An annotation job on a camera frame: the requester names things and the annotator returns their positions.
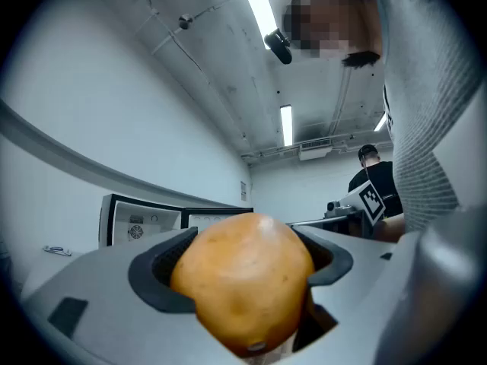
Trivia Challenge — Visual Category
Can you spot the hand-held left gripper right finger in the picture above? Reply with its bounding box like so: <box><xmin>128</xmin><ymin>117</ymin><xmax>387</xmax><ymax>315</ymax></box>
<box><xmin>281</xmin><ymin>224</ymin><xmax>399</xmax><ymax>365</ymax></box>

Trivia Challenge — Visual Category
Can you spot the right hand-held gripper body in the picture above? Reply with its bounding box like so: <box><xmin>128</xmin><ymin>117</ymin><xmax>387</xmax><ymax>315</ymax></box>
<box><xmin>325</xmin><ymin>179</ymin><xmax>387</xmax><ymax>227</ymax></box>

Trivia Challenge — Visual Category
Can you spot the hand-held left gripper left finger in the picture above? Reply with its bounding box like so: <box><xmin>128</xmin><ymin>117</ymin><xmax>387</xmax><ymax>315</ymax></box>
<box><xmin>21</xmin><ymin>226</ymin><xmax>244</xmax><ymax>365</ymax></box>

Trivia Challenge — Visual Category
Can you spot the white mini fridge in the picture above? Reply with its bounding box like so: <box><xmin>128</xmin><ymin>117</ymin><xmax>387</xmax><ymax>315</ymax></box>
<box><xmin>97</xmin><ymin>193</ymin><xmax>255</xmax><ymax>249</ymax></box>

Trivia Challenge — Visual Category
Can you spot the round orange food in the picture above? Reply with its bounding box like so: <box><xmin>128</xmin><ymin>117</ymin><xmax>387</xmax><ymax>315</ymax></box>
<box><xmin>170</xmin><ymin>213</ymin><xmax>316</xmax><ymax>359</ymax></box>

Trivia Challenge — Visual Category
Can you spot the person's right forearm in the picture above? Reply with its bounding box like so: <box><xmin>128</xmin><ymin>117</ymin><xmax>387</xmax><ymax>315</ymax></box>
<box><xmin>374</xmin><ymin>215</ymin><xmax>406</xmax><ymax>243</ymax></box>

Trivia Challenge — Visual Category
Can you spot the white ceiling air conditioner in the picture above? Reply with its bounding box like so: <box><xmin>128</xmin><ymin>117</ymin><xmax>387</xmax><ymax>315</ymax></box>
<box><xmin>298</xmin><ymin>138</ymin><xmax>334</xmax><ymax>162</ymax></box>

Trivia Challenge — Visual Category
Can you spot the person's grey striped shirt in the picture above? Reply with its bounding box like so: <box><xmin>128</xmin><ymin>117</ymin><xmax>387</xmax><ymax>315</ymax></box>
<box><xmin>371</xmin><ymin>0</ymin><xmax>485</xmax><ymax>233</ymax></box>

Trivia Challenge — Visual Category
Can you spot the person's head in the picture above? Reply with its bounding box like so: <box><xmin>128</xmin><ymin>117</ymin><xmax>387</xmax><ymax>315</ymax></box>
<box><xmin>281</xmin><ymin>0</ymin><xmax>384</xmax><ymax>70</ymax></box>

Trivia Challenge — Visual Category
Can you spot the long ceiling light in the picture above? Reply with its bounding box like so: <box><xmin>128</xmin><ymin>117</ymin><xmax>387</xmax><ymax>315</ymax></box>
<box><xmin>235</xmin><ymin>0</ymin><xmax>279</xmax><ymax>51</ymax></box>

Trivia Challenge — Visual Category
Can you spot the black head camera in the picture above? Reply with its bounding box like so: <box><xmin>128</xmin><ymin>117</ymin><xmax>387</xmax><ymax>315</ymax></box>
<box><xmin>263</xmin><ymin>27</ymin><xmax>294</xmax><ymax>65</ymax></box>

